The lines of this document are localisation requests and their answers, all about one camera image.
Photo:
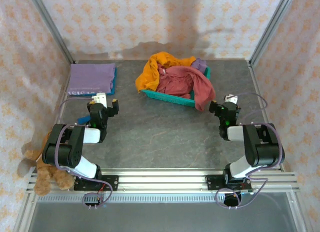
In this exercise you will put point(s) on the pink t-shirt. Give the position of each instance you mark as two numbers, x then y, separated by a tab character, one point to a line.
185	79

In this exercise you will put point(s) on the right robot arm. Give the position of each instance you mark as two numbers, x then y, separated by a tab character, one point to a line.
260	146

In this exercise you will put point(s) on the blue sponge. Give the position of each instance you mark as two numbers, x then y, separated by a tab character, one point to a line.
82	120

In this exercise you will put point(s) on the folded purple t-shirt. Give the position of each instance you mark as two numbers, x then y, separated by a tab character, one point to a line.
90	76

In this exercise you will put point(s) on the orange t-shirt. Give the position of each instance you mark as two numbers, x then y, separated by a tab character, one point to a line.
147	76

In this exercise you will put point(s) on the teal plastic basket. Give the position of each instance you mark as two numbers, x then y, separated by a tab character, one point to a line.
170	98

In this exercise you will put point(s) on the crumpled purple t-shirt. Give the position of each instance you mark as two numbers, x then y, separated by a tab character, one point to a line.
198	64

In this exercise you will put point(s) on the brown teddy bear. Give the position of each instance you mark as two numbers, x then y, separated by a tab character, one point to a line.
45	177

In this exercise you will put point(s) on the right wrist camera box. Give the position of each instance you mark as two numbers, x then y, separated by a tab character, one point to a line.
232	99

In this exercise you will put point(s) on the left black mount plate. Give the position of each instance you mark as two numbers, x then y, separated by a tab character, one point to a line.
113	179

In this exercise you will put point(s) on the black mount plate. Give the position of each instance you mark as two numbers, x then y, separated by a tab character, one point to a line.
212	183
113	179

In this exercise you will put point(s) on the right black mount plate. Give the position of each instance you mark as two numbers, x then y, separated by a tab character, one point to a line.
212	183

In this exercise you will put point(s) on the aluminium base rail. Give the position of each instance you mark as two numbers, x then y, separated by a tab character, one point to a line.
162	179

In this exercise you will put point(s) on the aluminium frame post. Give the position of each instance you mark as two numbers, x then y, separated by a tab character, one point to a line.
50	24
272	24

